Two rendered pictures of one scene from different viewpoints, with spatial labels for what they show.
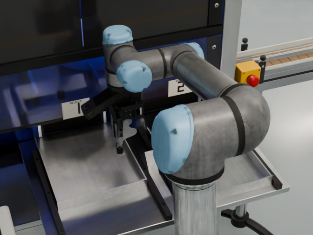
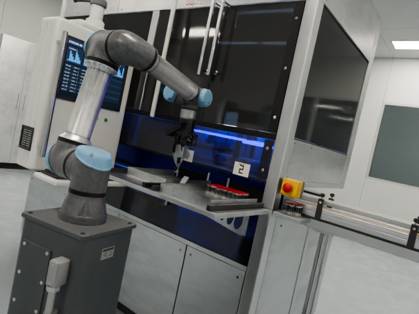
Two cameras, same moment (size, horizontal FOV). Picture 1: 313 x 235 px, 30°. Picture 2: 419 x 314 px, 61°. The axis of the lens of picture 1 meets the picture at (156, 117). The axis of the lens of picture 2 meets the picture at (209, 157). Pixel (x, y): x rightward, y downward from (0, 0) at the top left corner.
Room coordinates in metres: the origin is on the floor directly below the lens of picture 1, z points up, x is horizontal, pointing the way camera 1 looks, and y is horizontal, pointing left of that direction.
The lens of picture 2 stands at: (0.54, -1.37, 1.13)
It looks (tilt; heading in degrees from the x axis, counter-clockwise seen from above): 3 degrees down; 58
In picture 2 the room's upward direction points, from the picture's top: 12 degrees clockwise
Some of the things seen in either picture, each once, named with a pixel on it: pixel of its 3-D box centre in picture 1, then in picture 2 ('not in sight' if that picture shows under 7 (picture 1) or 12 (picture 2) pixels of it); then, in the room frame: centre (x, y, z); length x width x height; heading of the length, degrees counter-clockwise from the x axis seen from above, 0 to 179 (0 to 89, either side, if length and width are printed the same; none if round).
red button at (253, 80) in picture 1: (252, 80); (287, 187); (1.62, -0.32, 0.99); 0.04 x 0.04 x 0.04; 21
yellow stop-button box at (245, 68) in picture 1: (245, 73); (292, 187); (1.66, -0.30, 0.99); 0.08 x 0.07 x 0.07; 21
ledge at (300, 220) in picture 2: not in sight; (293, 216); (1.71, -0.30, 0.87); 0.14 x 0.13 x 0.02; 21
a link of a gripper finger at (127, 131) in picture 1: (126, 133); (178, 154); (1.29, 0.08, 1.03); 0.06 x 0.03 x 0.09; 108
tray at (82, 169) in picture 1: (87, 157); (170, 177); (1.34, 0.21, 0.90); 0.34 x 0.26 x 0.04; 21
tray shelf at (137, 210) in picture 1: (148, 165); (185, 190); (1.33, 0.02, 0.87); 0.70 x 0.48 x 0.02; 111
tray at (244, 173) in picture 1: (206, 155); (210, 195); (1.36, -0.15, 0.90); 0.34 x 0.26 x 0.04; 21
